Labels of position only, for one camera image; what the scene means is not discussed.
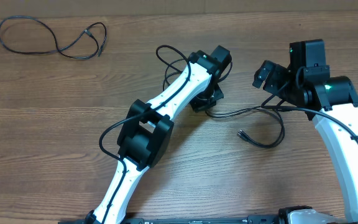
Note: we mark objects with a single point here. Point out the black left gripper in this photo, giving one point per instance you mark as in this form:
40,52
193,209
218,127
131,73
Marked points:
199,106

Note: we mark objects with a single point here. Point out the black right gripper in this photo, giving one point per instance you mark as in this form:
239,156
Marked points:
275,73

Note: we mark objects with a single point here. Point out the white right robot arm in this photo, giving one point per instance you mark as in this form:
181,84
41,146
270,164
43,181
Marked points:
331,103

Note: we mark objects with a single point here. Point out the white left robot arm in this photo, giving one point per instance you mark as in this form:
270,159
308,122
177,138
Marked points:
147,128

